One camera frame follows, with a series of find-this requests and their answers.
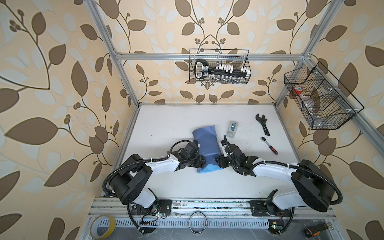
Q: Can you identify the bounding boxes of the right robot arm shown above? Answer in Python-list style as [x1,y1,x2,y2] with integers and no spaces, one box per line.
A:
[215,141,343,216]

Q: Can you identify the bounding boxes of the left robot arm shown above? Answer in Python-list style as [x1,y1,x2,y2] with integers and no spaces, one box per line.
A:
[102,140,206,209]

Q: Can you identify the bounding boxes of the black adjustable wrench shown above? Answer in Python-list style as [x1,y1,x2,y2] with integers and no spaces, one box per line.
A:
[255,114,270,136]

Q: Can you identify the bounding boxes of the red capped plastic item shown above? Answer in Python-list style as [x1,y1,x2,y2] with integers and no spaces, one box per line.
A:
[292,86,304,96]

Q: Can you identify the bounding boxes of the orange black screwdriver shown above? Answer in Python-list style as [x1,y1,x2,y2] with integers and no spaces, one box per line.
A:
[303,223,332,238]

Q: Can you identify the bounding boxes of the yellow tape roll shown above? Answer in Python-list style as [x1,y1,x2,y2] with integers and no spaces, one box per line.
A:
[90,215,117,240]

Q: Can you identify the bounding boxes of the red handled ratchet wrench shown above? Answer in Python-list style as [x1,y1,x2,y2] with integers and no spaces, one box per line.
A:
[261,137,279,155]

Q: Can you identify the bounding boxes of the grey ring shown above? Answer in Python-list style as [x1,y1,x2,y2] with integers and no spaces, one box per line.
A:
[188,211,208,235]

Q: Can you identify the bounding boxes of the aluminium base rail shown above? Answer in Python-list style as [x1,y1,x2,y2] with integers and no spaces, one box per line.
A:
[88,198,336,229]

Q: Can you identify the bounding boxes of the black socket set rail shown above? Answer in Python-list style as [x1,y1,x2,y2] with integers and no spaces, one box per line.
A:
[192,59,252,80]

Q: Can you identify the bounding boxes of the back wire basket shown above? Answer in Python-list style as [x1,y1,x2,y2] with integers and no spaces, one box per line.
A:
[189,48,252,85]

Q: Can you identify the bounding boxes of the wire basket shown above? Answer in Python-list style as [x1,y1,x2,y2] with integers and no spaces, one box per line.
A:
[189,48,252,85]
[284,62,364,130]

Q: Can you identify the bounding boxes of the right wire basket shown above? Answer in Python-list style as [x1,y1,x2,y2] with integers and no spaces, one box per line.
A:
[284,62,364,130]

